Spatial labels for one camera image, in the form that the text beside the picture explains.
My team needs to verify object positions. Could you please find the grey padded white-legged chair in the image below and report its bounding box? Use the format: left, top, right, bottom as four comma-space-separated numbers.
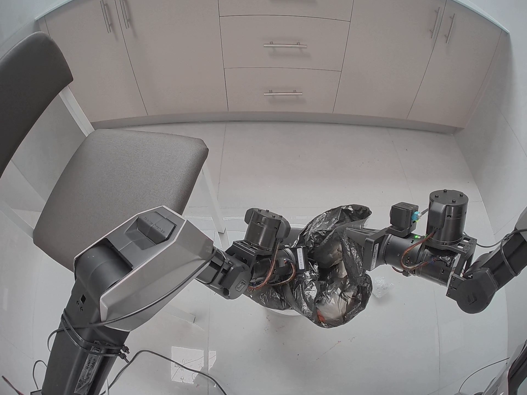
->
0, 31, 228, 325

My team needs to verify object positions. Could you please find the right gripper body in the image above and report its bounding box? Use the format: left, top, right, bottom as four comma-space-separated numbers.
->
364, 229, 433, 272

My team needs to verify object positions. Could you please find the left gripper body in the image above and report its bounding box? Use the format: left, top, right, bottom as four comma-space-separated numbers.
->
277, 246, 309, 282

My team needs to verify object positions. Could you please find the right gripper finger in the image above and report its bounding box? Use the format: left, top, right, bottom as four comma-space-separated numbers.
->
346, 227, 372, 263

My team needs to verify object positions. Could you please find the crumpled clear plastic wrapper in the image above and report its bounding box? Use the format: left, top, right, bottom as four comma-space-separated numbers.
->
371, 276, 394, 299

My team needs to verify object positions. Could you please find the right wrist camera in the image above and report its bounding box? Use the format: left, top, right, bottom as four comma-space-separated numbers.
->
389, 202, 421, 238

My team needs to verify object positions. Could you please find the black plastic bag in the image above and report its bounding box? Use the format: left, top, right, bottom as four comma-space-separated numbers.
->
247, 205, 373, 328

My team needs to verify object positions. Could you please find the beige cabinet with drawers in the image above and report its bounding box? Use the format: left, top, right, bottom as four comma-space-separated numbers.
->
35, 0, 511, 135

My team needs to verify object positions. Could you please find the black cable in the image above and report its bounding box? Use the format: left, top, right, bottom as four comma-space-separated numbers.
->
122, 349, 226, 395

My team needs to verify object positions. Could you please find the white trash bin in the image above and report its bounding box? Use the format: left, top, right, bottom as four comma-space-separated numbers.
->
263, 227, 313, 317

